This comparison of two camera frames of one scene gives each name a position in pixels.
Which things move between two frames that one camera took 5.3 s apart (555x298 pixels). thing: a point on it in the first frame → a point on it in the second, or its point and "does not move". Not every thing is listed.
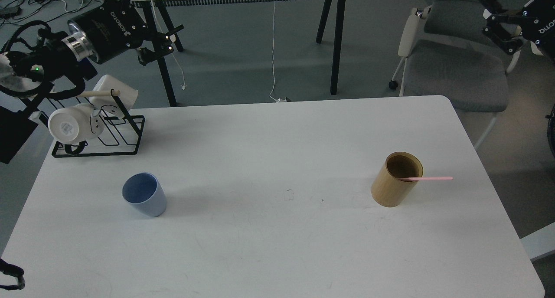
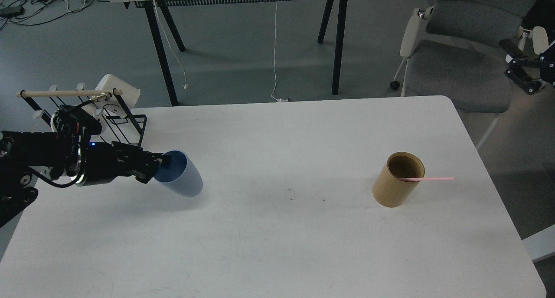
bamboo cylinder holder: [388, 191] does not move
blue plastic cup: [144, 191] → [182, 175]
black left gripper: [109, 30] → [108, 159]
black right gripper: [538, 16] → [546, 63]
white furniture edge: [540, 242] does not move
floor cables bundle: [21, 4] does not move
